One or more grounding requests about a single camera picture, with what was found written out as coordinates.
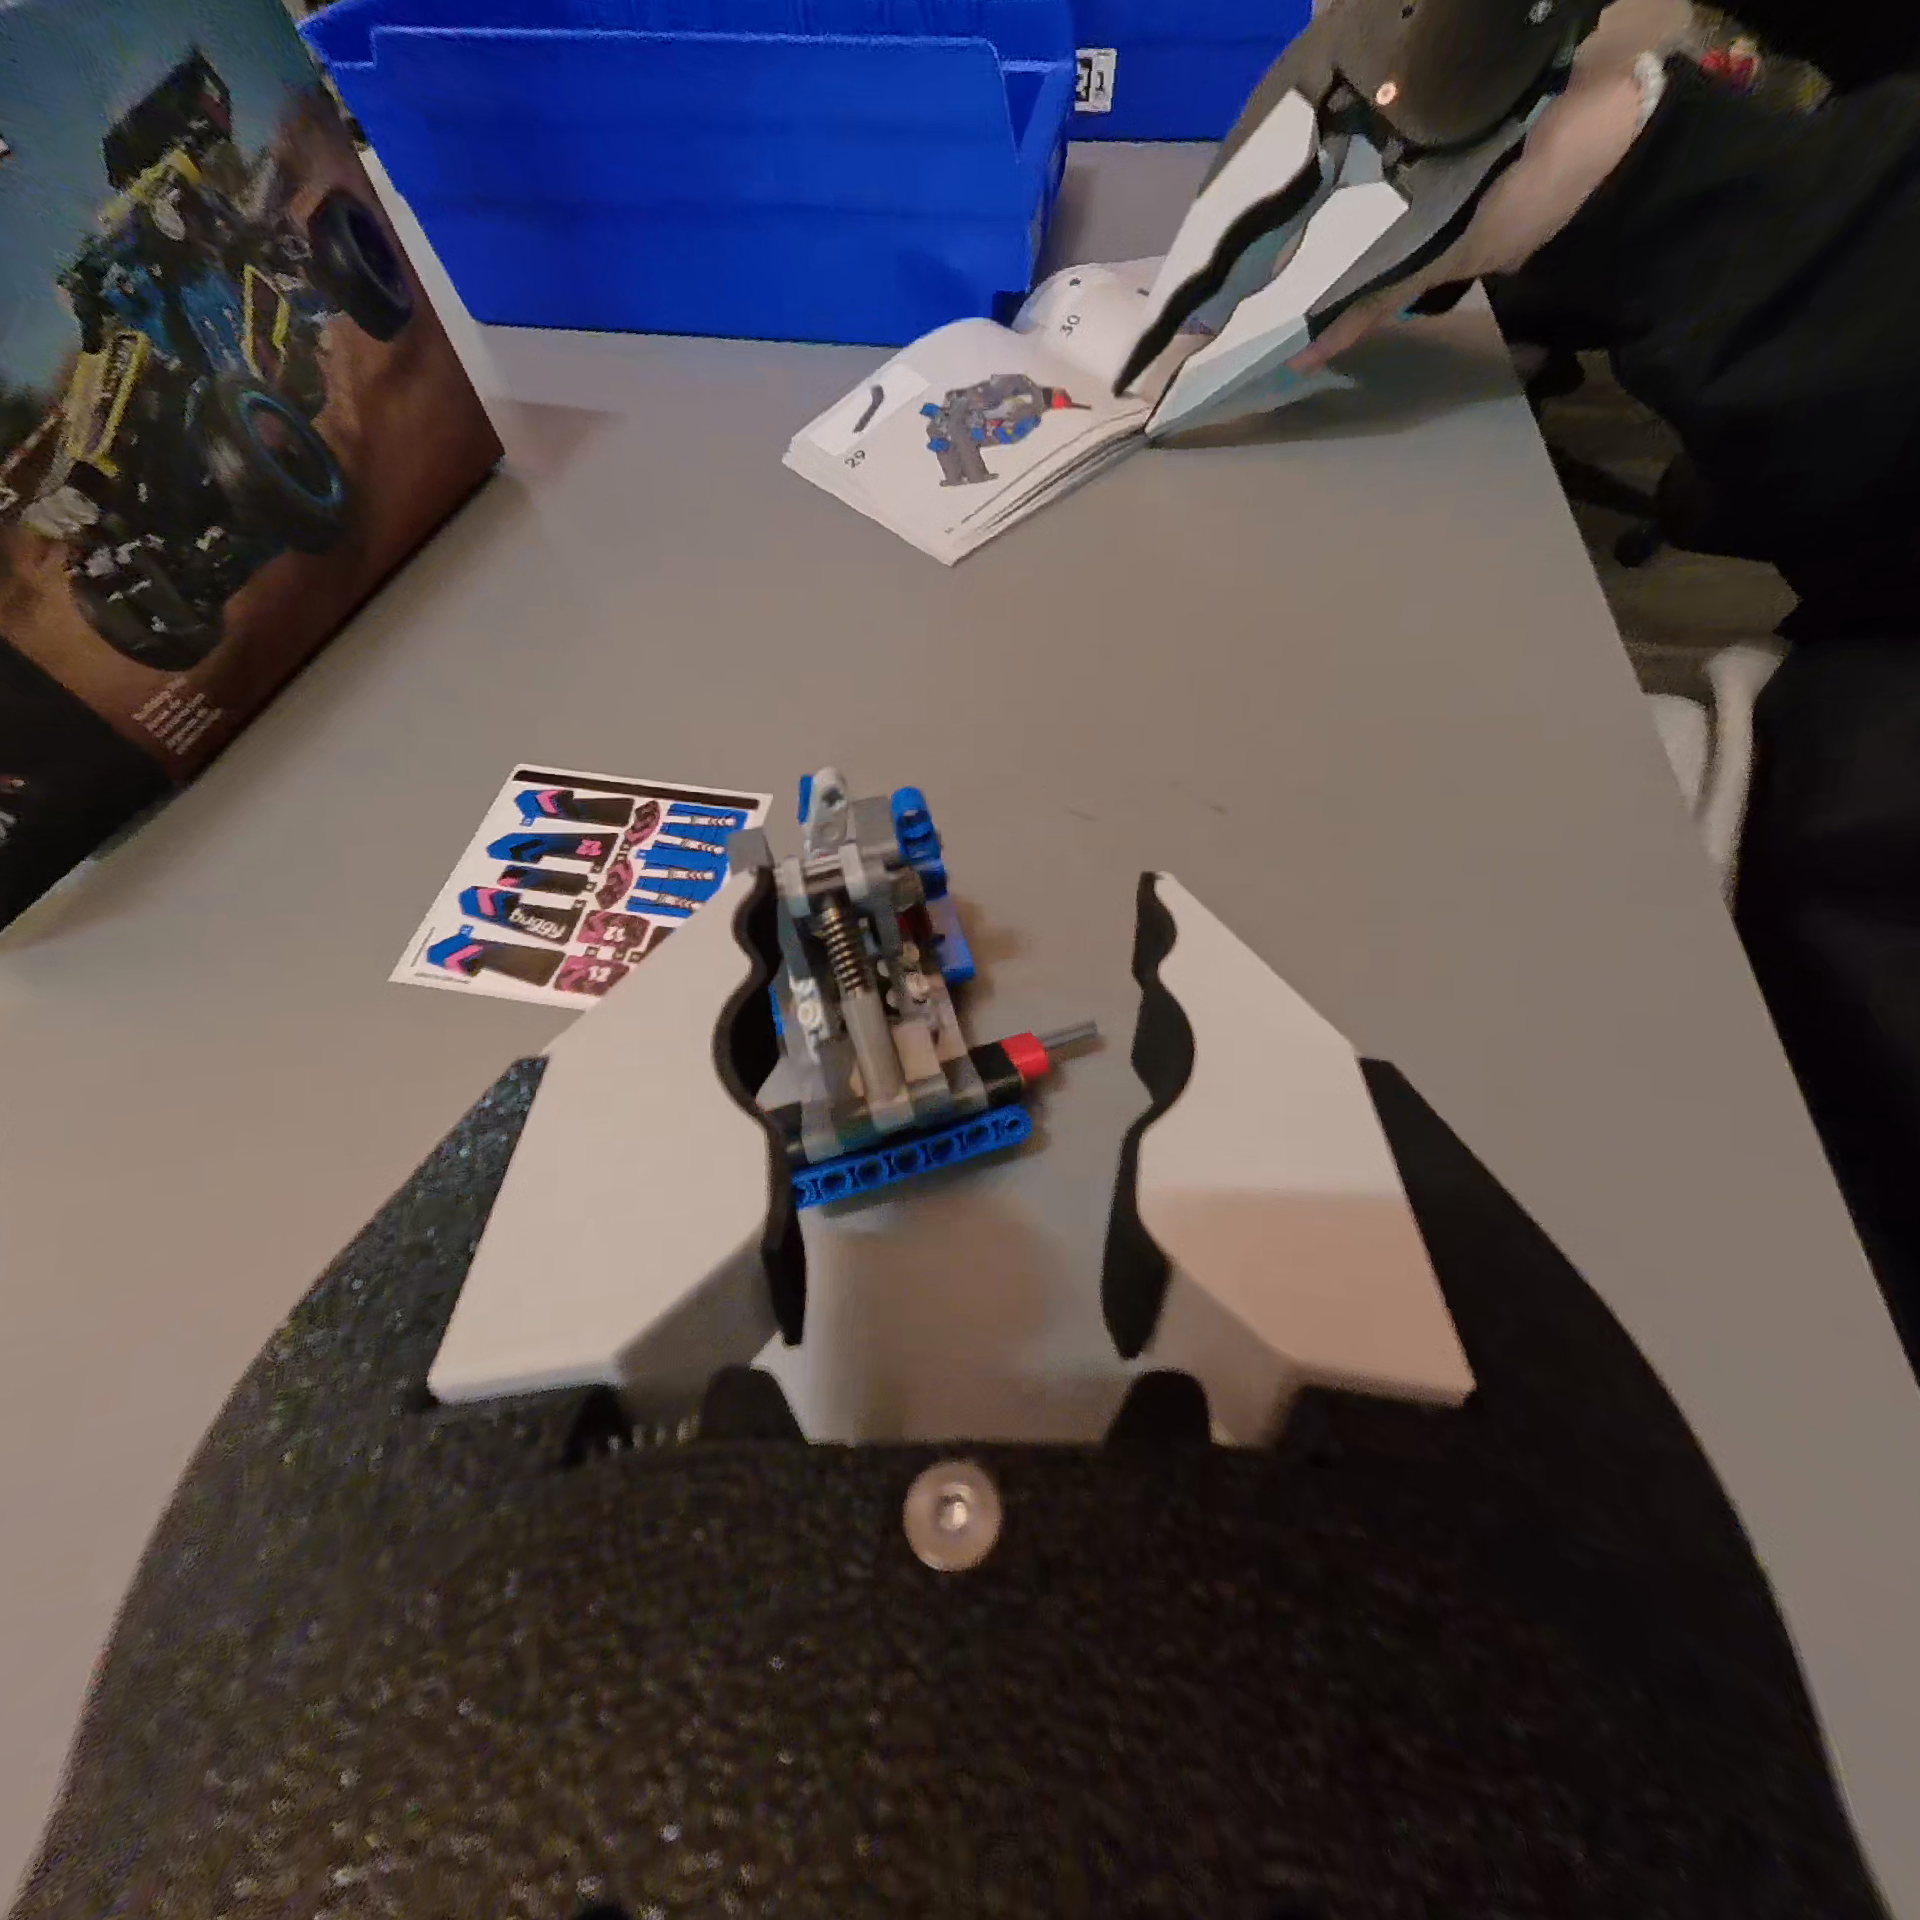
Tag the blue bin with white label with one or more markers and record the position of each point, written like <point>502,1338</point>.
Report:
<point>1201,65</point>

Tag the white shoe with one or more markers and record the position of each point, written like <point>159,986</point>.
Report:
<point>1741,736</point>

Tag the lego sticker sheet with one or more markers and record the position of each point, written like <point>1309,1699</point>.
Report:
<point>570,886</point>

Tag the lego instruction booklet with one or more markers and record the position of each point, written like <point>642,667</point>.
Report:
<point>898,452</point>

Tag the blue plastic storage bin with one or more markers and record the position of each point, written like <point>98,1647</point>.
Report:
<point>719,225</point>
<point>673,11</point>

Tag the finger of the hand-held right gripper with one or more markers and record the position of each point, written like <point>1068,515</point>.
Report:
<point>1338,256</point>
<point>1246,193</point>

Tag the blue grey lego model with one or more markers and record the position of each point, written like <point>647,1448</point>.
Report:
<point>871,1036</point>

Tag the lego set box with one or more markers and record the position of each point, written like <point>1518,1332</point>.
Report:
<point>195,378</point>

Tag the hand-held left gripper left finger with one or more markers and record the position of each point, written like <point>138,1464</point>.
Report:
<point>599,1198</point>

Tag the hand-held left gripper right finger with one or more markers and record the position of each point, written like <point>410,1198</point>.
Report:
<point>1290,1198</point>

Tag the person's right hand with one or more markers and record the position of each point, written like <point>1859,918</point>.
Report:
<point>1560,180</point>

